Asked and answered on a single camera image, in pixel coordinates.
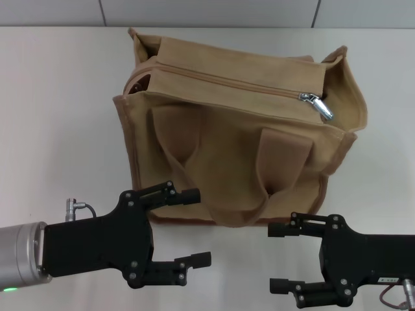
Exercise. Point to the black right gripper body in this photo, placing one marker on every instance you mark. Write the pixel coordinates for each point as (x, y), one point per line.
(373, 256)

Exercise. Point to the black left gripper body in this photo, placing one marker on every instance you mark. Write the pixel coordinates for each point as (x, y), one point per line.
(97, 246)

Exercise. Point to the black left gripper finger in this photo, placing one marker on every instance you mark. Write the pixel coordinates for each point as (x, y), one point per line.
(168, 272)
(162, 196)

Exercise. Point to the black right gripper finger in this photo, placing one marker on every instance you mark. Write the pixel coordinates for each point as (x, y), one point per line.
(311, 293)
(301, 226)

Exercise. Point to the khaki canvas food bag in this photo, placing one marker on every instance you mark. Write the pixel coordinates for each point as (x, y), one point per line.
(227, 145)

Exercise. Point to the silver metal zipper pull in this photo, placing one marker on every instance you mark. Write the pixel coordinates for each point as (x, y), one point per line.
(321, 107)

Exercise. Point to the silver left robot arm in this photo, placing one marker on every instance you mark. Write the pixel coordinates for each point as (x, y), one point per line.
(19, 252)

